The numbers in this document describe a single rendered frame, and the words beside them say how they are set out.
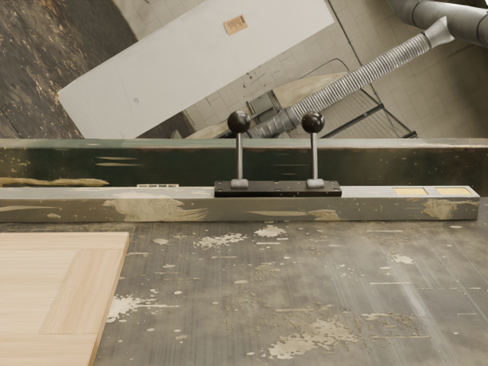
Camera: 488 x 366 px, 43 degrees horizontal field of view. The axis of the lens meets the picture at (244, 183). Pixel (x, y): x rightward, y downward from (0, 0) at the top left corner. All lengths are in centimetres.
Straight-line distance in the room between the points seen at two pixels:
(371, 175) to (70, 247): 62
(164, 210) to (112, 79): 381
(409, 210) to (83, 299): 53
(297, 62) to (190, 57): 463
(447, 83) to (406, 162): 848
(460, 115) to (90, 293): 929
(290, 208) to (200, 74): 375
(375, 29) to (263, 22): 480
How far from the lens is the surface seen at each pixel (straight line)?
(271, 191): 96
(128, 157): 120
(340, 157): 122
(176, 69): 469
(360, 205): 99
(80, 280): 79
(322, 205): 98
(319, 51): 919
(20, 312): 75
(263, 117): 674
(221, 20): 464
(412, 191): 103
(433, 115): 976
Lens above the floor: 154
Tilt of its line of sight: 8 degrees down
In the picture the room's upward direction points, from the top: 61 degrees clockwise
